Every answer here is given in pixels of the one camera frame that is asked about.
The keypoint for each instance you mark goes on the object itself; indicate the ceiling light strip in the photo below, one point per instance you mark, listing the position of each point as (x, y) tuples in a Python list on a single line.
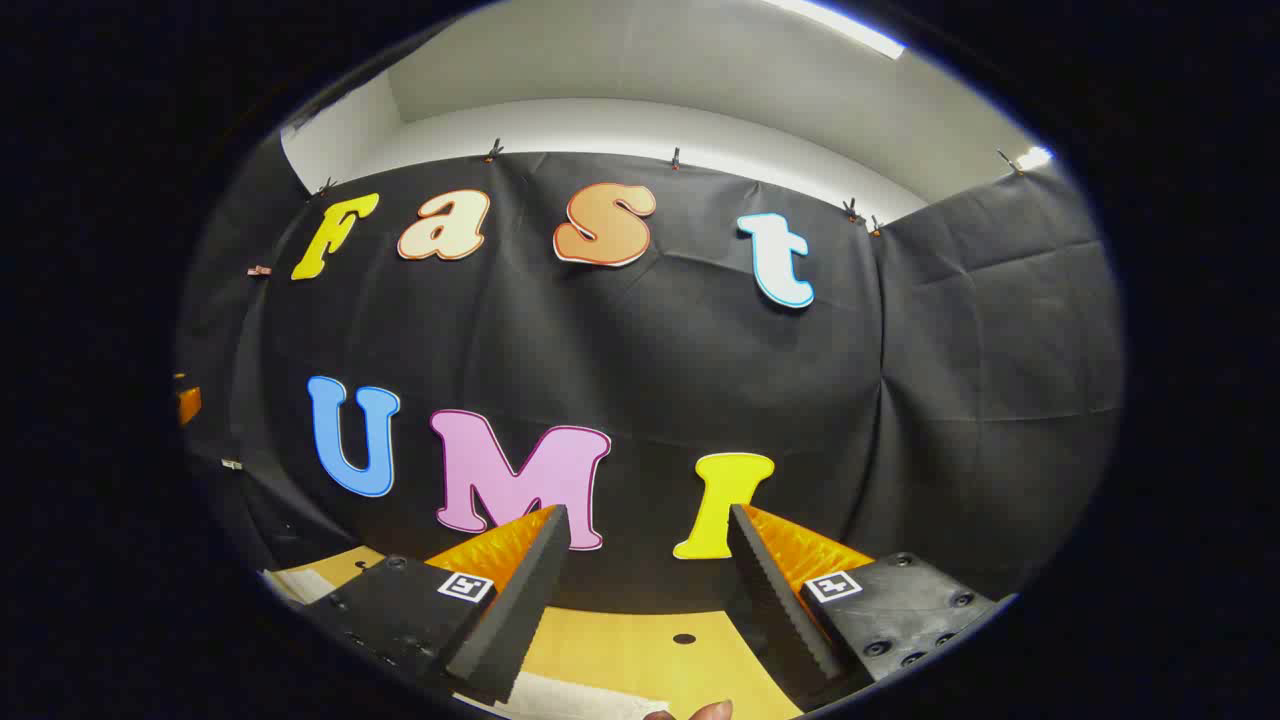
[(840, 27)]

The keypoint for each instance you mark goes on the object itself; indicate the black backdrop cloth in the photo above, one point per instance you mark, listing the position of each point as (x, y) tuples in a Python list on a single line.
[(650, 350)]

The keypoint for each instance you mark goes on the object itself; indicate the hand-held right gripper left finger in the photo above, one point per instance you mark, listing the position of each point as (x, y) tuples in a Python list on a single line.
[(520, 610)]

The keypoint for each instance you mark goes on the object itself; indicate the white jeans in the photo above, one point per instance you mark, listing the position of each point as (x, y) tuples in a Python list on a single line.
[(570, 697)]

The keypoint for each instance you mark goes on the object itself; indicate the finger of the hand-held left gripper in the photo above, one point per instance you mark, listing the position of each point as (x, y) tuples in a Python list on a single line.
[(187, 402)]

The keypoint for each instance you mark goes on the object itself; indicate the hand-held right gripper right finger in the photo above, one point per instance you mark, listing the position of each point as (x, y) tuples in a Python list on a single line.
[(775, 600)]

